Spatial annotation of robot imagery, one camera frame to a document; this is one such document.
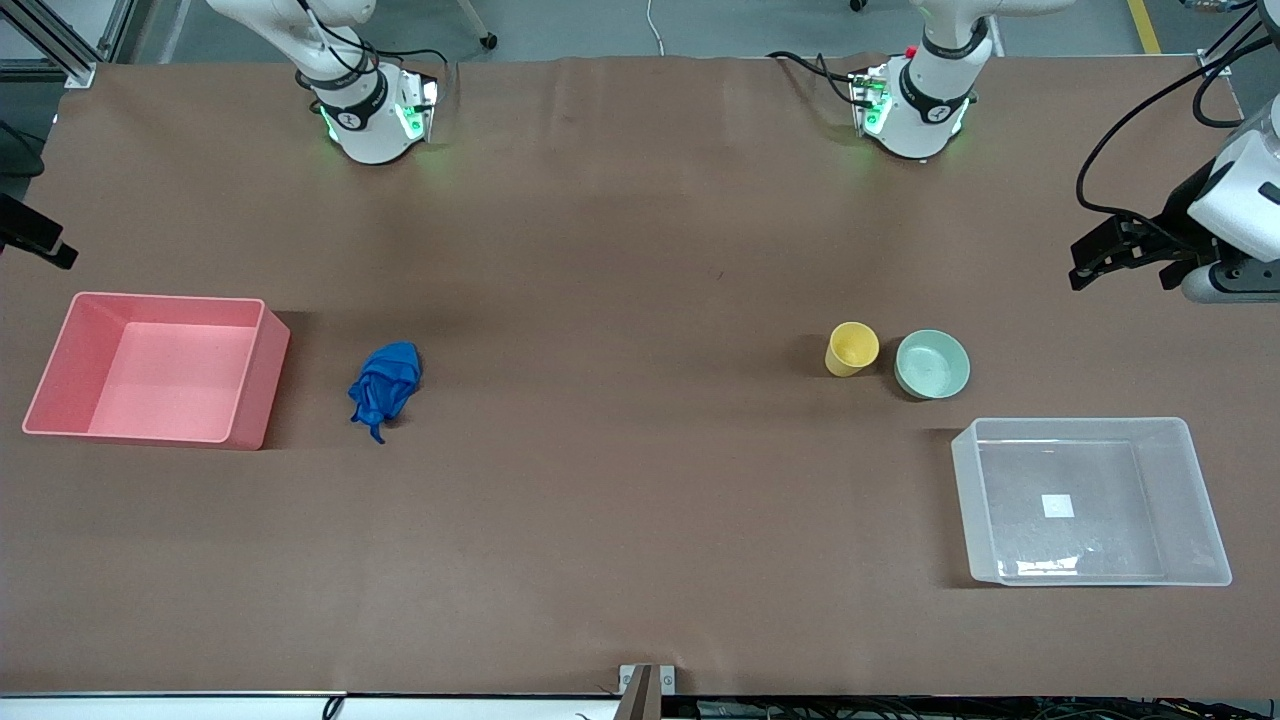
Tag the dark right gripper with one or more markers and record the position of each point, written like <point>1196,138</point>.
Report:
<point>28,231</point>

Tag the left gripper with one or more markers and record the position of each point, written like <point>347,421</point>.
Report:
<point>1183,222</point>

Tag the mint green bowl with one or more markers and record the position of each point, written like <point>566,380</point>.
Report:
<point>932,363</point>

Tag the yellow plastic cup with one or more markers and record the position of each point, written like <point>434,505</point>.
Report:
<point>850,350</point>

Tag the blue glove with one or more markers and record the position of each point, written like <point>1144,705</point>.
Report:
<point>385,385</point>

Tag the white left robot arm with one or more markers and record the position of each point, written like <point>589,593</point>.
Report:
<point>915,120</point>

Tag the clear plastic box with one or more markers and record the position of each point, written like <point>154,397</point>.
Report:
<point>1080,540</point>

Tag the pink plastic bin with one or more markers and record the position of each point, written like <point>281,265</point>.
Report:
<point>160,380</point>

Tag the white square sticker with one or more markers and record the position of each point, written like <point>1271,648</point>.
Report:
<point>1058,506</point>

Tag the black caster wheel leg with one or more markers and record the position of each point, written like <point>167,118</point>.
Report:
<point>480,30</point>

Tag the brown table cover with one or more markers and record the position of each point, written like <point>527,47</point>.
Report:
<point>640,450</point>

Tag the aluminium frame profile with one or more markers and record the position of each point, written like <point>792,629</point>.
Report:
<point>60,45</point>

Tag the metal table bracket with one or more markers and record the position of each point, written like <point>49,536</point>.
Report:
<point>640,685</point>

